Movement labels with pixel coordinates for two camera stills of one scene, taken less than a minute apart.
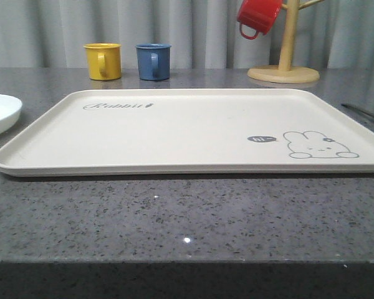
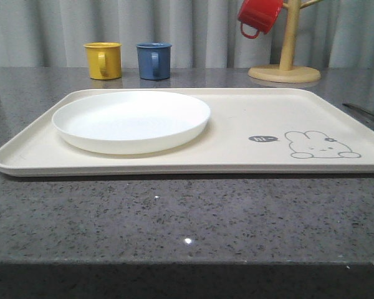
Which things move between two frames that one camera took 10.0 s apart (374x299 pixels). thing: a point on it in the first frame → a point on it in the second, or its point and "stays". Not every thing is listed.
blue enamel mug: [153, 61] stays
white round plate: [3, 113] → [130, 123]
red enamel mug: [260, 15] stays
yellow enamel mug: [104, 60] stays
